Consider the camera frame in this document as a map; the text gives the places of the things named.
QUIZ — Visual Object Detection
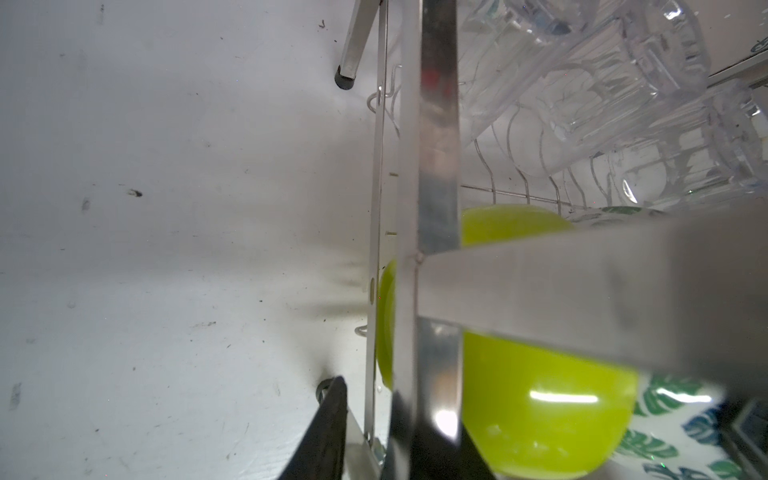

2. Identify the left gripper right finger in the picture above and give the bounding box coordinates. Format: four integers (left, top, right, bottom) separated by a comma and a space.
410, 423, 495, 480

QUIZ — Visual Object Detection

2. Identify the steel two-tier dish rack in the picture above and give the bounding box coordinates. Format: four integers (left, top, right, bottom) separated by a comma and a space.
304, 1, 767, 479

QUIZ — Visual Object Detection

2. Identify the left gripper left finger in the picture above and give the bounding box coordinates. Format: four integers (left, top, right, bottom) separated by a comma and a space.
279, 376, 348, 480

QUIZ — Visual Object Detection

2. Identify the lime green bowl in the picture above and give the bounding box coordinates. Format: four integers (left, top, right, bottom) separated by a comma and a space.
376, 204, 639, 479

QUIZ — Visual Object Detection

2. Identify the clear glass tumbler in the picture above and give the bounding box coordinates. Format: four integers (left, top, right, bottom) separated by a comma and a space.
539, 77, 768, 211
458, 1, 710, 176

